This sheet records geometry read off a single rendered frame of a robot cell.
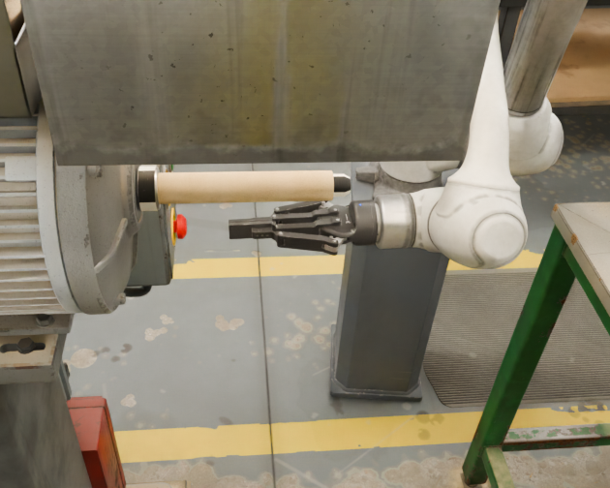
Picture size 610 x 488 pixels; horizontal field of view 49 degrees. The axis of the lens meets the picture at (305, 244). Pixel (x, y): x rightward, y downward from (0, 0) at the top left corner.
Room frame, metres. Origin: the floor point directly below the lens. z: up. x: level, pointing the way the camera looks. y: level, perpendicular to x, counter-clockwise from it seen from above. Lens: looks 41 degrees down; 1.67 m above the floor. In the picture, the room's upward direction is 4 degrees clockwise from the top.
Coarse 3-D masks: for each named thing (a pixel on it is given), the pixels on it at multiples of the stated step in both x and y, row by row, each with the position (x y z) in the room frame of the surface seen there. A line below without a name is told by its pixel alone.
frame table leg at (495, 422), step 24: (552, 240) 0.99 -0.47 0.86; (552, 264) 0.96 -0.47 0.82; (552, 288) 0.95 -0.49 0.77; (528, 312) 0.98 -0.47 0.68; (552, 312) 0.96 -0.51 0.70; (528, 336) 0.95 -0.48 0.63; (504, 360) 0.99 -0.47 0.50; (528, 360) 0.96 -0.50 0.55; (504, 384) 0.96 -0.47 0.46; (528, 384) 0.96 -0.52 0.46; (504, 408) 0.96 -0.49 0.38; (480, 432) 0.98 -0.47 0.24; (504, 432) 0.96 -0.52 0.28; (480, 480) 0.96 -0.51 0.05
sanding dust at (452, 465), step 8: (456, 456) 1.06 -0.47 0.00; (464, 456) 1.06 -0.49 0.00; (440, 464) 1.03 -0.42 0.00; (448, 464) 1.03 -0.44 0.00; (456, 464) 1.03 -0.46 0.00; (440, 472) 1.01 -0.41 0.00; (448, 472) 1.01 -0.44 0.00; (456, 472) 1.01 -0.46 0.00; (448, 480) 0.98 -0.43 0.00; (456, 480) 0.98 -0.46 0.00; (488, 480) 0.99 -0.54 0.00
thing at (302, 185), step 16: (160, 176) 0.55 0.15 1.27; (176, 176) 0.56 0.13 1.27; (192, 176) 0.56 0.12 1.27; (208, 176) 0.56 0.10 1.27; (224, 176) 0.56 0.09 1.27; (240, 176) 0.56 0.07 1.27; (256, 176) 0.57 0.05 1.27; (272, 176) 0.57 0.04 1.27; (288, 176) 0.57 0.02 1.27; (304, 176) 0.57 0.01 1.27; (320, 176) 0.58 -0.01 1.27; (160, 192) 0.54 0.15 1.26; (176, 192) 0.54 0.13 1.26; (192, 192) 0.55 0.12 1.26; (208, 192) 0.55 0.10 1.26; (224, 192) 0.55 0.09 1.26; (240, 192) 0.55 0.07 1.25; (256, 192) 0.56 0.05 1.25; (272, 192) 0.56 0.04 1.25; (288, 192) 0.56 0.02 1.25; (304, 192) 0.56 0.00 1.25; (320, 192) 0.56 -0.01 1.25
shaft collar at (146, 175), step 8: (144, 168) 0.56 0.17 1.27; (152, 168) 0.56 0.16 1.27; (144, 176) 0.55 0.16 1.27; (152, 176) 0.55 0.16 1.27; (144, 184) 0.54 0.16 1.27; (152, 184) 0.54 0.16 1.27; (144, 192) 0.53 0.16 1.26; (152, 192) 0.54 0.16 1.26; (144, 200) 0.53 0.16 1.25; (152, 200) 0.53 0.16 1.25; (144, 208) 0.53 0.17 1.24; (152, 208) 0.53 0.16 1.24
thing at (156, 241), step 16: (160, 208) 0.74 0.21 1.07; (144, 224) 0.74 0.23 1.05; (160, 224) 0.74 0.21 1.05; (144, 240) 0.74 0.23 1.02; (160, 240) 0.74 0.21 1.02; (144, 256) 0.74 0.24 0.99; (160, 256) 0.74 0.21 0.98; (144, 272) 0.74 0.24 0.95; (160, 272) 0.74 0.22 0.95; (128, 288) 0.76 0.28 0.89; (144, 288) 0.77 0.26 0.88
